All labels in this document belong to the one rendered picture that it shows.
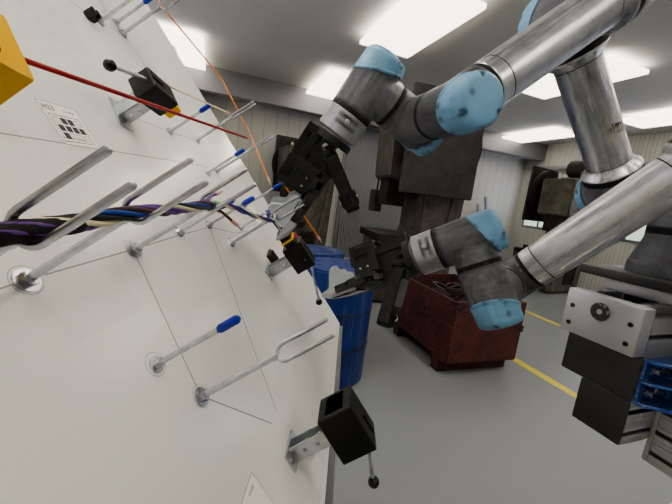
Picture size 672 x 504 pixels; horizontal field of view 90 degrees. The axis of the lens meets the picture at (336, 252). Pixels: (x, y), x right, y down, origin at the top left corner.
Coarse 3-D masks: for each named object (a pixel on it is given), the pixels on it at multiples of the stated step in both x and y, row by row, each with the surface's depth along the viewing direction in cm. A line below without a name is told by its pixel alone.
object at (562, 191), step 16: (544, 176) 615; (560, 176) 592; (576, 176) 598; (528, 192) 620; (544, 192) 598; (560, 192) 575; (576, 192) 563; (528, 208) 633; (544, 208) 598; (560, 208) 575; (576, 208) 573; (544, 224) 601; (576, 272) 611; (544, 288) 591; (560, 288) 600
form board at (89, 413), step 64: (0, 0) 35; (64, 0) 48; (64, 64) 39; (128, 64) 57; (0, 128) 27; (192, 128) 70; (0, 192) 24; (64, 192) 29; (256, 192) 91; (0, 256) 22; (128, 256) 33; (192, 256) 43; (256, 256) 65; (0, 320) 20; (64, 320) 23; (128, 320) 28; (192, 320) 36; (256, 320) 51; (0, 384) 18; (64, 384) 21; (128, 384) 25; (192, 384) 31; (256, 384) 42; (320, 384) 61; (0, 448) 17; (64, 448) 19; (128, 448) 23; (192, 448) 28; (256, 448) 35
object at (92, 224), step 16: (112, 208) 19; (128, 208) 20; (144, 208) 22; (176, 208) 26; (192, 208) 29; (208, 208) 33; (0, 224) 13; (16, 224) 13; (32, 224) 14; (48, 224) 14; (96, 224) 17; (112, 224) 19; (0, 240) 12; (16, 240) 13; (32, 240) 14
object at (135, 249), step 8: (232, 176) 32; (224, 184) 32; (256, 184) 32; (208, 192) 32; (240, 192) 32; (232, 200) 32; (216, 208) 32; (184, 216) 33; (192, 216) 33; (168, 224) 33; (176, 224) 33; (160, 232) 33; (144, 240) 33; (152, 240) 33; (128, 248) 33; (136, 248) 33; (136, 256) 33
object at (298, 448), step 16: (336, 400) 42; (352, 400) 39; (320, 416) 39; (336, 416) 38; (352, 416) 38; (368, 416) 42; (304, 432) 42; (320, 432) 40; (336, 432) 38; (352, 432) 38; (368, 432) 39; (288, 448) 40; (304, 448) 42; (320, 448) 40; (336, 448) 38; (352, 448) 38; (368, 448) 38; (368, 480) 41
